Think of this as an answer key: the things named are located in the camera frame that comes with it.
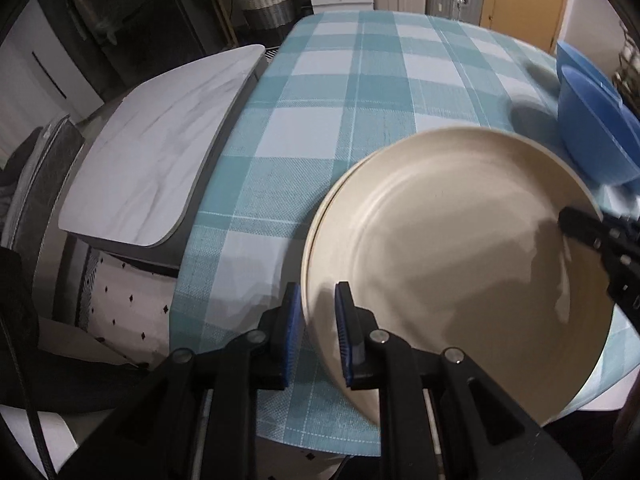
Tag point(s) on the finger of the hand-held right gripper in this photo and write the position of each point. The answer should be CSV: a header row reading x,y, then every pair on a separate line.
x,y
582,222

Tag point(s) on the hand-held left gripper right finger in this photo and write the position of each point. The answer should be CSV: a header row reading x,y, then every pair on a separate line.
x,y
345,335

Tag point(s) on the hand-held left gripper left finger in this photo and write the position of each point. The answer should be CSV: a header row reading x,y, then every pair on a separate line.
x,y
292,335

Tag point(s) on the white diamond-print cloth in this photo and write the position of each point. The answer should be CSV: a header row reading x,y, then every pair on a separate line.
x,y
130,305

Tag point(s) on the teal checked tablecloth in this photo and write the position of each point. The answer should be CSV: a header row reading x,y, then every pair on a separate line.
x,y
325,110

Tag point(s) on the wooden door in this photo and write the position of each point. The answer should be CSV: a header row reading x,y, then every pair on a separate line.
x,y
525,0

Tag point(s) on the white marble side table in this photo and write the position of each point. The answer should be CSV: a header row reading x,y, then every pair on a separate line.
x,y
150,150

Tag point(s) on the grey cushion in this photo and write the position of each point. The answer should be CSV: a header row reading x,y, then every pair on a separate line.
x,y
45,185

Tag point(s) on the woven laundry basket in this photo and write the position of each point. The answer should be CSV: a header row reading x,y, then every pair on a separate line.
x,y
267,5

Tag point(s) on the dark grey fridge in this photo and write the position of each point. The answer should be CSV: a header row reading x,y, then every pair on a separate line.
x,y
165,25

